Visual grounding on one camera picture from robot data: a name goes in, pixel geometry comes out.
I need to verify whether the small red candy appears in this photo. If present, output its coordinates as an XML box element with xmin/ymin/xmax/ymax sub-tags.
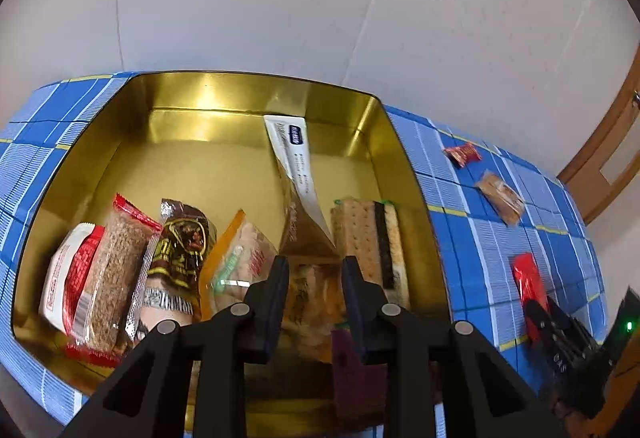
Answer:
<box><xmin>444</xmin><ymin>143</ymin><xmax>482</xmax><ymax>169</ymax></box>

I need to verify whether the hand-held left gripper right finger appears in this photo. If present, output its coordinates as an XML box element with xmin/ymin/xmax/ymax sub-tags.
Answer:
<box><xmin>341</xmin><ymin>255</ymin><xmax>568</xmax><ymax>438</ymax></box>

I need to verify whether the gold tin box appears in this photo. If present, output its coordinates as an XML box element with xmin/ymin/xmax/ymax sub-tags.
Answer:
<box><xmin>10</xmin><ymin>70</ymin><xmax>453</xmax><ymax>431</ymax></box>

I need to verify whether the white and red snack packet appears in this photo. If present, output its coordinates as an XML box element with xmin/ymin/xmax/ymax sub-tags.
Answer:
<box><xmin>39</xmin><ymin>222</ymin><xmax>106</xmax><ymax>334</ymax></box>

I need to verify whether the clear packet with orange edge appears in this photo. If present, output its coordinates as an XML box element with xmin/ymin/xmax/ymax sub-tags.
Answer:
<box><xmin>199</xmin><ymin>209</ymin><xmax>278</xmax><ymax>319</ymax></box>

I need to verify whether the blue plaid bedsheet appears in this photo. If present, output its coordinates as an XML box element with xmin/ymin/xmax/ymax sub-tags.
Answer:
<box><xmin>0</xmin><ymin>70</ymin><xmax>608</xmax><ymax>438</ymax></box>

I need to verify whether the brown cake packet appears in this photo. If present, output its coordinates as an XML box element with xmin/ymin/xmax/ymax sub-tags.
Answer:
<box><xmin>280</xmin><ymin>260</ymin><xmax>346</xmax><ymax>364</ymax></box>
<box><xmin>475</xmin><ymin>172</ymin><xmax>526</xmax><ymax>226</ymax></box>

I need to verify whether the wooden door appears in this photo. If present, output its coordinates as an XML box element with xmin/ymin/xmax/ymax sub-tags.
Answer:
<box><xmin>556</xmin><ymin>78</ymin><xmax>640</xmax><ymax>226</ymax></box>

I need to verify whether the cracker packet with green wrapper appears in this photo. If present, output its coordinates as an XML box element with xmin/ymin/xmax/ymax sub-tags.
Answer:
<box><xmin>330</xmin><ymin>199</ymin><xmax>412</xmax><ymax>311</ymax></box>

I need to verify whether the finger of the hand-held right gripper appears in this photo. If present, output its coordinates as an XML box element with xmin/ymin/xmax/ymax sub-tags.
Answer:
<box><xmin>522</xmin><ymin>300</ymin><xmax>568</xmax><ymax>359</ymax></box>
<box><xmin>545</xmin><ymin>295</ymin><xmax>598</xmax><ymax>349</ymax></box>

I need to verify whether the grain bar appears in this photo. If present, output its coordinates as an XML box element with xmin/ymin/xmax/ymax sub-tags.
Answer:
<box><xmin>65</xmin><ymin>193</ymin><xmax>163</xmax><ymax>366</ymax></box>

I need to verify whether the white and gold sachet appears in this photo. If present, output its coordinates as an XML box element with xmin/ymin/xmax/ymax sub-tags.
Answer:
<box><xmin>263</xmin><ymin>114</ymin><xmax>337</xmax><ymax>264</ymax></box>

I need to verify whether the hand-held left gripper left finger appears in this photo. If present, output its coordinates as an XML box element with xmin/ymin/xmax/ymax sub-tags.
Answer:
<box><xmin>60</xmin><ymin>255</ymin><xmax>291</xmax><ymax>438</ymax></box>

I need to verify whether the dark brown snack packet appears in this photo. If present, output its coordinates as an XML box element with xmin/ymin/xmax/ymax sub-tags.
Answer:
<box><xmin>125</xmin><ymin>199</ymin><xmax>217</xmax><ymax>344</ymax></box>

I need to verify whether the purple snack packet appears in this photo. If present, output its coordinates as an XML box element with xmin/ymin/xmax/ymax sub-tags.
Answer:
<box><xmin>331</xmin><ymin>325</ymin><xmax>390</xmax><ymax>419</ymax></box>

